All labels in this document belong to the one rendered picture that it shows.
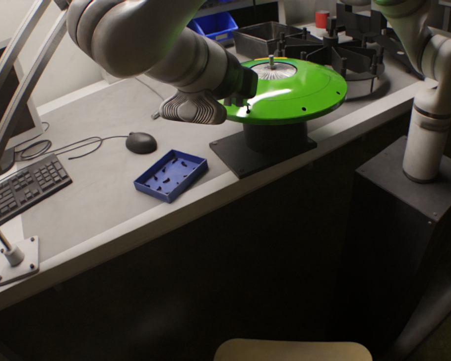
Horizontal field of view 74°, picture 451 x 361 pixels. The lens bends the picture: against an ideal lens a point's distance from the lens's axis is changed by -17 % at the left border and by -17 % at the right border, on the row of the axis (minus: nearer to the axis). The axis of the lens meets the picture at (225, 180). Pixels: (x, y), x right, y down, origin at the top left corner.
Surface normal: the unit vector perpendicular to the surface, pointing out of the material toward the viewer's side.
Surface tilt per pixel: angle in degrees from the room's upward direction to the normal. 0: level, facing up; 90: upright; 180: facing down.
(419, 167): 90
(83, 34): 79
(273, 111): 25
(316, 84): 17
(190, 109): 49
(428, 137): 90
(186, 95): 58
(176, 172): 0
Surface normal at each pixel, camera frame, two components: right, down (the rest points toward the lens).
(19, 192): -0.06, -0.73
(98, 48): -0.60, 0.41
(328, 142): 0.50, 0.49
